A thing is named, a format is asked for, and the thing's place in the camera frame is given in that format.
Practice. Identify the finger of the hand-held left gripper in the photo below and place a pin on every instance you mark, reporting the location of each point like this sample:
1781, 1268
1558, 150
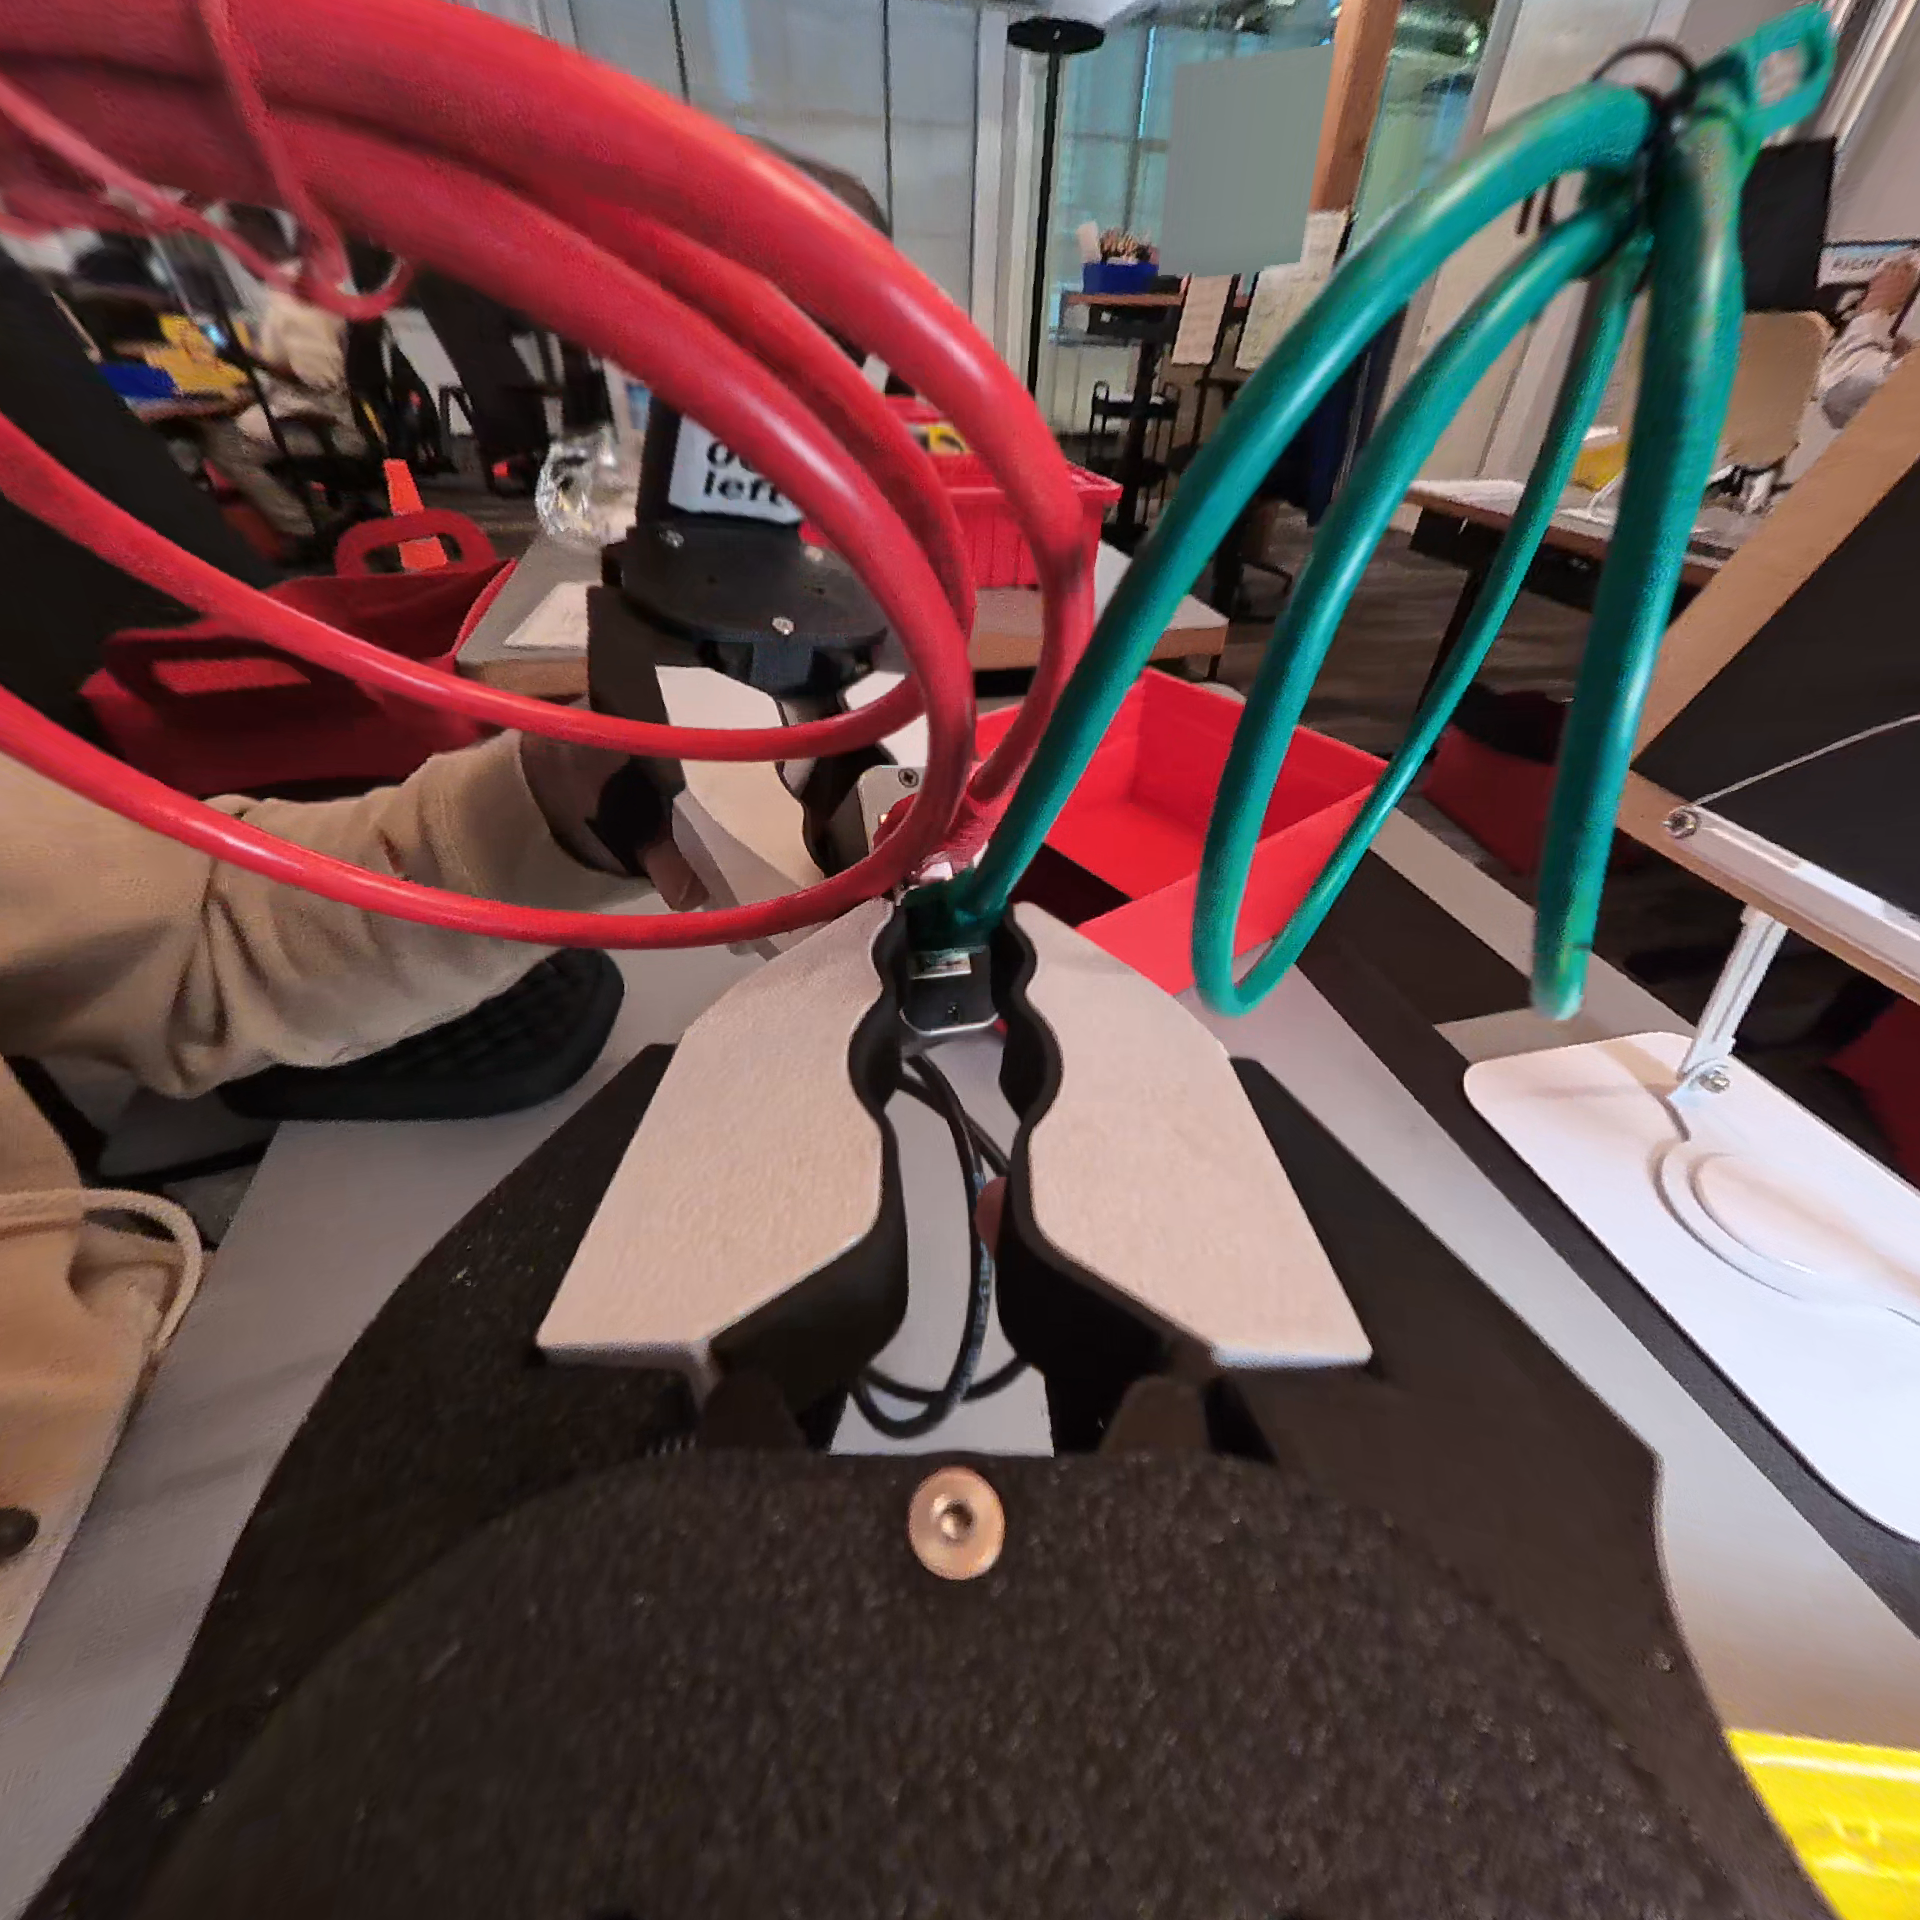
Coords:
749, 839
891, 750

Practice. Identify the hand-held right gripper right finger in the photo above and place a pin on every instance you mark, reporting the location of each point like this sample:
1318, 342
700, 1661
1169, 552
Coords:
1185, 1184

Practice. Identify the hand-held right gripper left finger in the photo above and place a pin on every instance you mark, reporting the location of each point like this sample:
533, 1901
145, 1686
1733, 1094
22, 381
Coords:
734, 1171

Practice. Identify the black ethernet adapter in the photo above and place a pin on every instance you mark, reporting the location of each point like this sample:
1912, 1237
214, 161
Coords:
948, 1008

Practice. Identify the red plastic bin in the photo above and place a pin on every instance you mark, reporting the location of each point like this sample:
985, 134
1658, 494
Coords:
1200, 839

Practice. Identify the yellow plastic bin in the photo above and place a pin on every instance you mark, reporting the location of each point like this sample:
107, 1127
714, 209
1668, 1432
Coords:
1844, 1829

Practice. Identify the person's left hand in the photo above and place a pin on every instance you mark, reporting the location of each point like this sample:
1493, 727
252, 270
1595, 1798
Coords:
674, 879

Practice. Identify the clear plastic bag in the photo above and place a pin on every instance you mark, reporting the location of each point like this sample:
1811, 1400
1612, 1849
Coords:
578, 488

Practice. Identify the black divider card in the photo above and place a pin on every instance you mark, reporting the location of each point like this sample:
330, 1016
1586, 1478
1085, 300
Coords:
1088, 892

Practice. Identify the red ribbed tote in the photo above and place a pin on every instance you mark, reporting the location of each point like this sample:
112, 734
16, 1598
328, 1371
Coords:
1020, 524

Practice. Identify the orange traffic cone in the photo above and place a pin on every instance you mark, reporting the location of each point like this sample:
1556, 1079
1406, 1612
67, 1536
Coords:
403, 517

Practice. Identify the white board stand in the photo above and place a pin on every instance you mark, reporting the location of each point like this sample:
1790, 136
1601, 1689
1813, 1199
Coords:
1621, 1141

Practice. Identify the black floor lamp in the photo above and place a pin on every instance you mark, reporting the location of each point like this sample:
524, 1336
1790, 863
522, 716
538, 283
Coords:
1054, 33

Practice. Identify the wooden post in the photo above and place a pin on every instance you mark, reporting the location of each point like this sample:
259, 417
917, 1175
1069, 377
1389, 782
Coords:
1358, 105

